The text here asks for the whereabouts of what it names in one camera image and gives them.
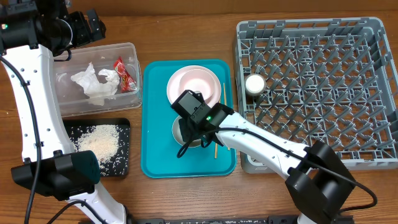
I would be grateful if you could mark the black plastic tray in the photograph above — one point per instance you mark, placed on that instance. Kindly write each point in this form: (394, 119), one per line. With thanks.
(121, 168)

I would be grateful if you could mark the left wooden chopstick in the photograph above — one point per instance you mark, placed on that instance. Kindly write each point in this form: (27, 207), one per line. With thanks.
(216, 151)

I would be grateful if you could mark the white rice with food scrap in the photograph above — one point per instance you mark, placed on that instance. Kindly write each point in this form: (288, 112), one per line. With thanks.
(99, 143)

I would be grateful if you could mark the pink round plate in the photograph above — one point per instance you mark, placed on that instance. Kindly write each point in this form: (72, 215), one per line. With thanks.
(173, 91)

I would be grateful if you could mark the pink shallow bowl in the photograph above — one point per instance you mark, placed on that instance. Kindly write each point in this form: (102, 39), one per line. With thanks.
(200, 81)

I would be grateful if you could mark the white cup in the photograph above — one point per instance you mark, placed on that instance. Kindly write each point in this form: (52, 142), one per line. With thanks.
(254, 84)

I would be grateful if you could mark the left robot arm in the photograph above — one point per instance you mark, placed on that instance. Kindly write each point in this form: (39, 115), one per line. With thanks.
(33, 36)

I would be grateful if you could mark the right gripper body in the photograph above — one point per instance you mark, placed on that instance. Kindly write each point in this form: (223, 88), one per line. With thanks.
(185, 125)

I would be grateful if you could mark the clear plastic waste bin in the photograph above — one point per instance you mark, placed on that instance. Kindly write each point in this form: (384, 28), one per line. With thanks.
(71, 98)

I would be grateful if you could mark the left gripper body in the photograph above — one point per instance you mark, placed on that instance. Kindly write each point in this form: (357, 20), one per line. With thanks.
(81, 34)

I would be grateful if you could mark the red snack wrapper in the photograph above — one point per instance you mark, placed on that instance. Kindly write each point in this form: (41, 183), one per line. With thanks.
(127, 83)

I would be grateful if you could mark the grey dishwasher rack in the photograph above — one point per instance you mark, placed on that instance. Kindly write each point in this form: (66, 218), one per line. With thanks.
(330, 80)

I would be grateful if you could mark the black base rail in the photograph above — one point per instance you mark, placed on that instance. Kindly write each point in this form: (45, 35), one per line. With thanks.
(275, 219)

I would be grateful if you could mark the right wooden chopstick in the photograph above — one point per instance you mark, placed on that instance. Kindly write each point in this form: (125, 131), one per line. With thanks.
(225, 102)

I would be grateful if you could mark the teal serving tray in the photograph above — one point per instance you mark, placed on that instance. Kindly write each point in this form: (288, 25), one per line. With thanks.
(158, 147)

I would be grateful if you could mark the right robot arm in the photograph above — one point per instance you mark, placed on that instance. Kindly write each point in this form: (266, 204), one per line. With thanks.
(317, 180)

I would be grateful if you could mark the white tissue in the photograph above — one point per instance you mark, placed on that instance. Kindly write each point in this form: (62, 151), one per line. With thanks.
(92, 88)

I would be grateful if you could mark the wooden chopstick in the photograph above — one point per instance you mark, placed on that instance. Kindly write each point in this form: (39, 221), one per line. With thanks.
(225, 102)
(216, 151)

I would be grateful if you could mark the grey bowl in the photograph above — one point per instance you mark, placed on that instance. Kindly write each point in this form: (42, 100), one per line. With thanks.
(178, 136)

